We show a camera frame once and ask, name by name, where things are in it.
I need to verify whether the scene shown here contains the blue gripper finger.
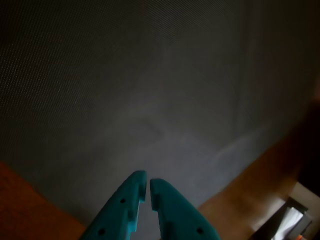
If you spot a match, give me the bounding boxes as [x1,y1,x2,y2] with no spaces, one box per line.
[149,178,221,240]
[79,170,148,240]

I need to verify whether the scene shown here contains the grey mat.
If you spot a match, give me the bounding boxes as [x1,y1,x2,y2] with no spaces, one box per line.
[0,0,320,240]

